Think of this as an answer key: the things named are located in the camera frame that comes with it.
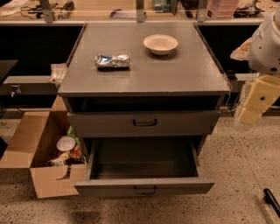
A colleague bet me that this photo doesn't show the grey drawer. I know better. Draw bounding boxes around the grey drawer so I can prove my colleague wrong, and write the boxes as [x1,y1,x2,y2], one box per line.
[75,136,214,197]
[67,110,220,137]

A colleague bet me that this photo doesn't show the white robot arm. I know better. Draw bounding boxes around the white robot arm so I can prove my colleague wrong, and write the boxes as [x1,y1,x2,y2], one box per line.
[230,8,280,130]

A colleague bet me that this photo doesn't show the grey top drawer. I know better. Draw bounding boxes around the grey top drawer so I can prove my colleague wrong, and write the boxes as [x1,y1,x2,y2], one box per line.
[67,110,220,137]

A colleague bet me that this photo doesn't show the grey drawer cabinet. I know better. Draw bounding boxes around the grey drawer cabinet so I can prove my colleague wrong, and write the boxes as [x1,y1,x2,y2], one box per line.
[57,22,231,152]

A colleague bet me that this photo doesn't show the pink translucent container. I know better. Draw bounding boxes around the pink translucent container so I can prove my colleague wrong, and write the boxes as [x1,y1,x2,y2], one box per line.
[206,0,239,19]

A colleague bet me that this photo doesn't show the black pole on floor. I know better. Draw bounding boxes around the black pole on floor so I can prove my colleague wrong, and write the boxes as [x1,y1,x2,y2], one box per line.
[263,188,280,218]

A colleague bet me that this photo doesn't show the white paper bowl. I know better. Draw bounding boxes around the white paper bowl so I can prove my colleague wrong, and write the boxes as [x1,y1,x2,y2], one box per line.
[143,34,178,56]

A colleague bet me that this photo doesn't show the crumpled silver chip bag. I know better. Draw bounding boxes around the crumpled silver chip bag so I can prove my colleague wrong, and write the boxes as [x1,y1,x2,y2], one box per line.
[94,54,130,69]

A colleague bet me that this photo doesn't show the colourful snack packages in box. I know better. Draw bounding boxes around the colourful snack packages in box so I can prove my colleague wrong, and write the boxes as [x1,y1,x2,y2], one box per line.
[48,127,86,166]

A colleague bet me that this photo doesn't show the white cup in box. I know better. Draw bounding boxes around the white cup in box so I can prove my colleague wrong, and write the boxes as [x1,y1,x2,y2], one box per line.
[56,136,76,151]

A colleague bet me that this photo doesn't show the open cardboard box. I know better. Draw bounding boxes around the open cardboard box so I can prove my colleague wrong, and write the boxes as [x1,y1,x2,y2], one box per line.
[0,96,87,199]

